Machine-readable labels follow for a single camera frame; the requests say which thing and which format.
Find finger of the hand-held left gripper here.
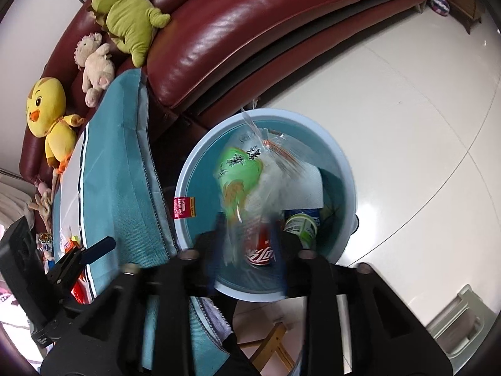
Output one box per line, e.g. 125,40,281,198
49,237,117,287

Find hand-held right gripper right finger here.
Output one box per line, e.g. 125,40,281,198
272,219,458,376

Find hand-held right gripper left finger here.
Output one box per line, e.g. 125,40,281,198
39,213,259,376

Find red soda can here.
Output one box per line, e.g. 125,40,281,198
245,223,276,268

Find white can with green lid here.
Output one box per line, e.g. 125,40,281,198
284,212,318,249

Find red plastic wrapper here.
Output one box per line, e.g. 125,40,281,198
70,270,92,306

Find white paper towel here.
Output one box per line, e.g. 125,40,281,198
282,164,325,209

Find blue plastic bin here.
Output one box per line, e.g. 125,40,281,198
172,107,359,302

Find clear bag of green snack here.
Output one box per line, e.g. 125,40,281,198
213,110,325,267

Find orange snack packet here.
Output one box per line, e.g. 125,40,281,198
60,225,81,255

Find colourful candy bag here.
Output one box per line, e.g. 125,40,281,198
36,232,53,261

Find beige rabbit plush toy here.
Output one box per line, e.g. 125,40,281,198
27,178,53,232

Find white cloth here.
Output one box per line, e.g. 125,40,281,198
0,170,36,224

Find teal and grey tablecloth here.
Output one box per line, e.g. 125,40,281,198
51,68,235,376

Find yellow chick plush toy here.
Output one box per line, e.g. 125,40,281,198
27,77,85,175

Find beige lamb plush toy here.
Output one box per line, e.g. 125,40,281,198
75,32,116,106

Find pale plastic crate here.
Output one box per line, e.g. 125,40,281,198
425,284,496,351

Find dark red leather sofa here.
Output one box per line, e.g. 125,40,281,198
19,0,439,189

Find green dinosaur plush toy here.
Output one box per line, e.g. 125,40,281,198
91,0,172,67

